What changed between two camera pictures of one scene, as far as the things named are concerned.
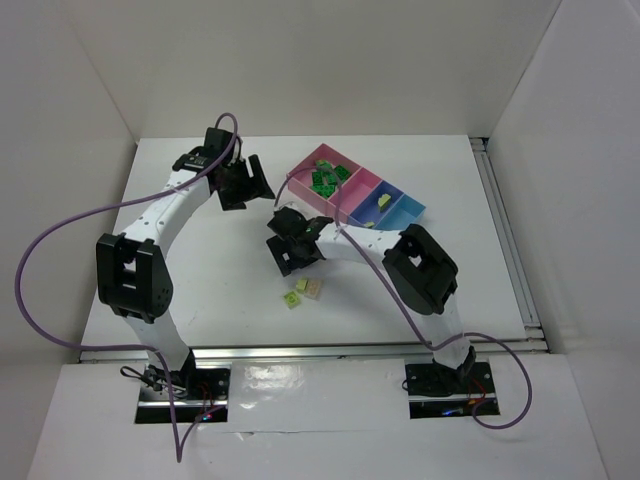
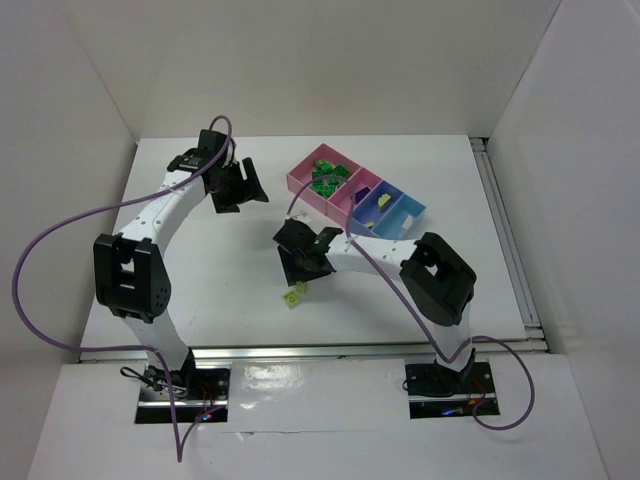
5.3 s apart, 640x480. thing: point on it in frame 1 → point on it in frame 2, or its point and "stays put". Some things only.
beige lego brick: x=313 y=289 → x=408 y=222
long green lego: x=325 y=190 stays put
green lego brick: x=342 y=172 stays put
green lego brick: x=323 y=165 stays put
